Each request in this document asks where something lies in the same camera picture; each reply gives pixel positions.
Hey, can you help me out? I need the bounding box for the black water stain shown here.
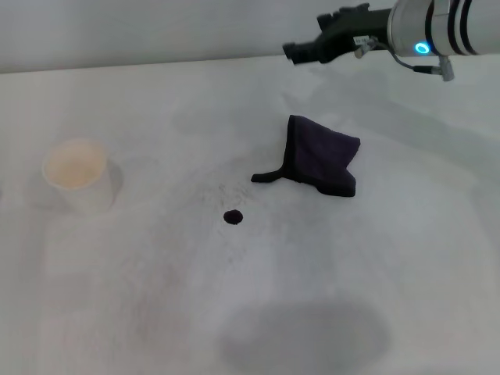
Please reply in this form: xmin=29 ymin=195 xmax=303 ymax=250
xmin=223 ymin=209 xmax=244 ymax=227

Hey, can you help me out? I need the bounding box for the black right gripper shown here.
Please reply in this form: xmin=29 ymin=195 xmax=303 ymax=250
xmin=282 ymin=3 xmax=392 ymax=66

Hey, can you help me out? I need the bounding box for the white paper cup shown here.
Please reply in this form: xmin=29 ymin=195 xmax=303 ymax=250
xmin=41 ymin=137 xmax=124 ymax=215

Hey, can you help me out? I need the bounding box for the dark purple rag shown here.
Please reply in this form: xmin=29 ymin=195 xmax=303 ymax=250
xmin=250 ymin=114 xmax=362 ymax=198

